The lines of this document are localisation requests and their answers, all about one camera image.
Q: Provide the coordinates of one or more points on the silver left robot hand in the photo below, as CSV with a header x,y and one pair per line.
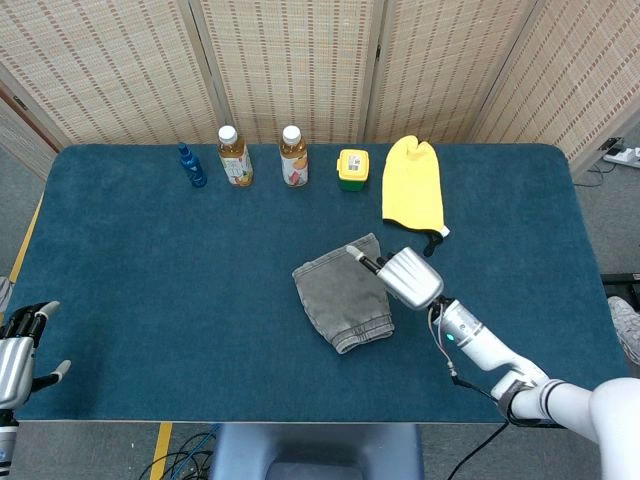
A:
x,y
15,355

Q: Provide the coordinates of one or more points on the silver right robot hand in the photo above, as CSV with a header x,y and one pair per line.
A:
x,y
410,277

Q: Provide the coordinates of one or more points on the grey shorts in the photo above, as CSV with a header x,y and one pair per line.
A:
x,y
340,300

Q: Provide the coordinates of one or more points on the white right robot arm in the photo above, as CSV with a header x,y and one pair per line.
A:
x,y
500,350

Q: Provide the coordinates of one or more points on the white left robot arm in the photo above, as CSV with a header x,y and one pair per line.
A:
x,y
6,445

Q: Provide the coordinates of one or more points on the grey striped fabric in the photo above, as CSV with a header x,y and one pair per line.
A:
x,y
4,295

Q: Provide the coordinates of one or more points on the green container yellow lid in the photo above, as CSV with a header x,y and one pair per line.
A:
x,y
354,167

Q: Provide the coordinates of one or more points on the blue carpet table cover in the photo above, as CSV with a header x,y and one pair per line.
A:
x,y
150,280

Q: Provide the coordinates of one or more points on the tea bottle peach label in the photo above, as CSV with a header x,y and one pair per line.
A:
x,y
294,162

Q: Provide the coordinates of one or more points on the blue-grey robot torso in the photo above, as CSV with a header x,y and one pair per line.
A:
x,y
320,450

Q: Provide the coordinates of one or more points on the tea bottle pineapple label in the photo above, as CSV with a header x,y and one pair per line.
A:
x,y
235,160

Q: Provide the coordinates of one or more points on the black equipment base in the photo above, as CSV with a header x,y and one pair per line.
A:
x,y
622,282

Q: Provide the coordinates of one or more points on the woven folding screen panel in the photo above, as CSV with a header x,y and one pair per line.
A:
x,y
590,75
440,65
295,60
100,65
20,135

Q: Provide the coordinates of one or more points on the grey sneaker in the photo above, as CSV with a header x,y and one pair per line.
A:
x,y
627,325

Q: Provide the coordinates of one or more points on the blue spray bottle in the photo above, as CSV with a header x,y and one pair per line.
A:
x,y
195,172

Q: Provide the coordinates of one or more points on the white power strip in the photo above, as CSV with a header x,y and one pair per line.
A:
x,y
625,156

